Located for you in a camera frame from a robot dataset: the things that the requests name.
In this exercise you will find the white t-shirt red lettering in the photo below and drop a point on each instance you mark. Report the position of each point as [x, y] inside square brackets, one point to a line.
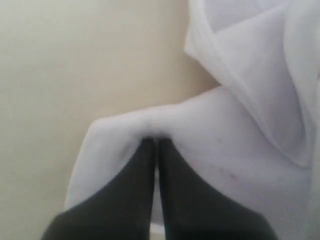
[253, 138]

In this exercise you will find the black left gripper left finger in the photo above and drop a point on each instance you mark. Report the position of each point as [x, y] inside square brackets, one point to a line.
[121, 210]

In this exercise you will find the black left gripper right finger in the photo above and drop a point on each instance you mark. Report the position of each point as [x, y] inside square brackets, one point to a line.
[193, 210]

